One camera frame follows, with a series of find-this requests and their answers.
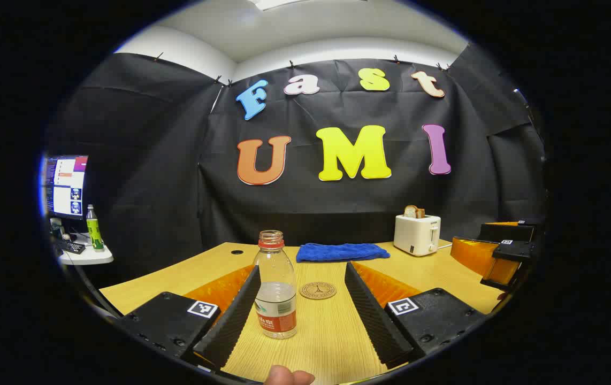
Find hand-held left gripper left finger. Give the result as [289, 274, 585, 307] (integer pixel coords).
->
[117, 265, 262, 371]

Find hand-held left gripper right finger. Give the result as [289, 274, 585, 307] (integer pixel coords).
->
[343, 261, 487, 371]

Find clear plastic water bottle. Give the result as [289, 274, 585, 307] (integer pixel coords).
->
[253, 230, 298, 340]

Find round wooden coaster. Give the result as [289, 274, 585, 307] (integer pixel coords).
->
[300, 282, 337, 300]

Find green drink bottle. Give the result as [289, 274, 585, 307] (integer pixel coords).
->
[86, 204, 105, 252]

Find blue towel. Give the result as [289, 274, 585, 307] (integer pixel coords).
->
[296, 243, 391, 263]

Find white toaster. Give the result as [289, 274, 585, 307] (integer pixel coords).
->
[393, 214, 441, 257]

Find white side table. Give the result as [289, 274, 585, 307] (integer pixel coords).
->
[51, 233, 114, 266]

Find computer monitor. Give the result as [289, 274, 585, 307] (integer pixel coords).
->
[43, 155, 89, 220]

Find ceiling light panel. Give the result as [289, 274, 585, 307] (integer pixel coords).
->
[247, 0, 311, 11]

